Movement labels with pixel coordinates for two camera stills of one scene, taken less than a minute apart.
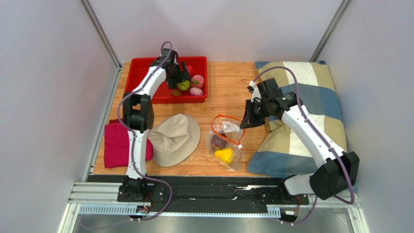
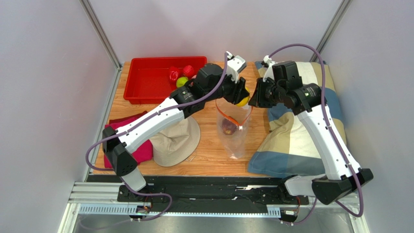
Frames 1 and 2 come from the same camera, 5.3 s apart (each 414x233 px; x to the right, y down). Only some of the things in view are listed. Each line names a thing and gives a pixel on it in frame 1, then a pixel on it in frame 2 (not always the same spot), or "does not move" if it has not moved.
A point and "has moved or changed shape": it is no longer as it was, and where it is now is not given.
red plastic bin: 199,65 does not move
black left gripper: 184,75 -> 238,90
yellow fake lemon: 226,154 -> 245,100
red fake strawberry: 190,70 does not move
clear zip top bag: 224,142 has moved or changed shape
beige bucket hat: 174,139 does not move
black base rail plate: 216,190 does not move
